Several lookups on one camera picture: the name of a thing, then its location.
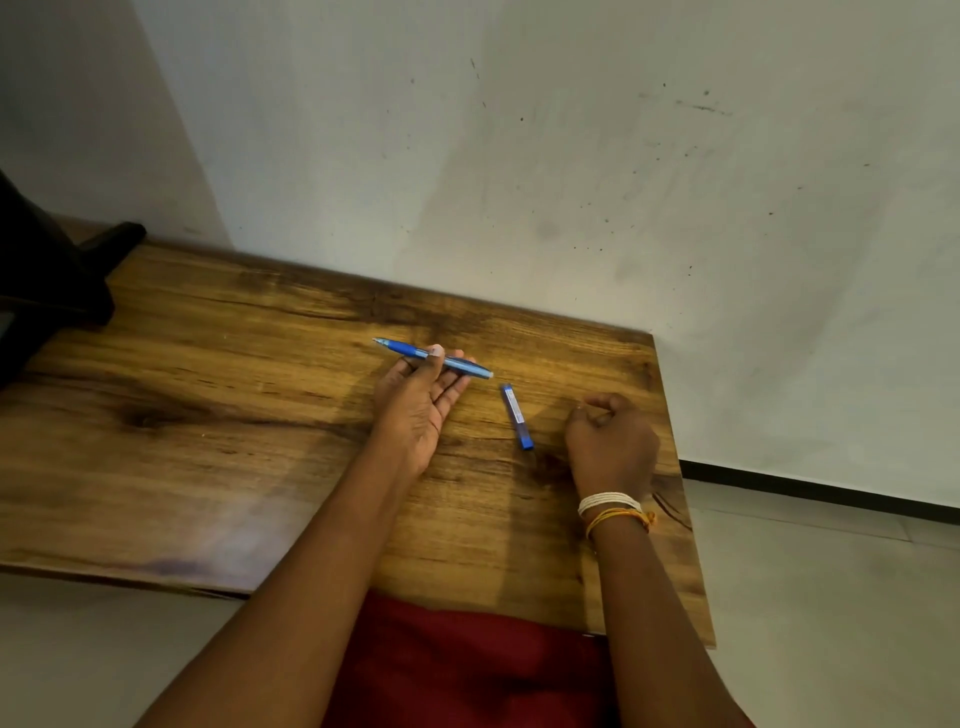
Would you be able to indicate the person's left hand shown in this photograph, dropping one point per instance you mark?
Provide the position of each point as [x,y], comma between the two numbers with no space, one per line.
[409,416]

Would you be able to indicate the person's right hand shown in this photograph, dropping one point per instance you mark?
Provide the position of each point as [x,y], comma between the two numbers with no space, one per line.
[613,454]

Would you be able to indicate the person's left thumb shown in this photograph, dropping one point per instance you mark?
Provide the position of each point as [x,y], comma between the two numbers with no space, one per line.
[427,355]

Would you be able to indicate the person's right fingers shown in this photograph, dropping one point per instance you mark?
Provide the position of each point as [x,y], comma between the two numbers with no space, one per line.
[604,409]

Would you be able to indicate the blue ballpoint pen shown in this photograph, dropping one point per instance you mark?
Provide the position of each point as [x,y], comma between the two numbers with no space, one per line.
[465,366]

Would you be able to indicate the person's left forearm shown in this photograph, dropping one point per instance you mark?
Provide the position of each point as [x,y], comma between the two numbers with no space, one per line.
[300,600]

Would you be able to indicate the person's right forearm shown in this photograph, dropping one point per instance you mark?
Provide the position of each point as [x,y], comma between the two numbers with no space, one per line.
[652,622]

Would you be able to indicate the blue pen cap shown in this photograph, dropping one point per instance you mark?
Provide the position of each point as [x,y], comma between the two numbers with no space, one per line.
[517,416]

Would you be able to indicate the black skirting board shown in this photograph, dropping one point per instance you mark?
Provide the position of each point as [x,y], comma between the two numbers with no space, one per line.
[817,491]

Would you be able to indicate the red garment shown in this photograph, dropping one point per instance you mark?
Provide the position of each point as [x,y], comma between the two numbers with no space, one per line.
[465,667]

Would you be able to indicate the black chair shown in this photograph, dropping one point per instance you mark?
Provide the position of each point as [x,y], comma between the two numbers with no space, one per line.
[45,277]

